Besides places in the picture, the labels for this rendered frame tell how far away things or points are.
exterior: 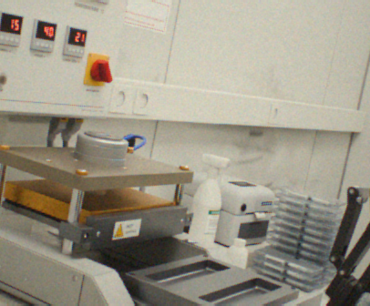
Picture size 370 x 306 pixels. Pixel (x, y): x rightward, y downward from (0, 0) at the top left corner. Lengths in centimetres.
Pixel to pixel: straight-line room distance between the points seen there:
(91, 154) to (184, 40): 106
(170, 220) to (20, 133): 29
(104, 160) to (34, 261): 19
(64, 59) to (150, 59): 79
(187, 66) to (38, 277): 124
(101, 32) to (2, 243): 43
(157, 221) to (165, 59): 99
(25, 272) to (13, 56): 33
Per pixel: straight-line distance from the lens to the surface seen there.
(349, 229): 88
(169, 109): 197
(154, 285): 92
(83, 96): 122
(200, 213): 193
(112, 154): 105
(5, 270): 100
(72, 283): 92
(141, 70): 191
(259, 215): 205
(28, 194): 104
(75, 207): 95
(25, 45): 111
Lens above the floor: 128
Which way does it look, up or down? 7 degrees down
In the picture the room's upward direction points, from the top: 11 degrees clockwise
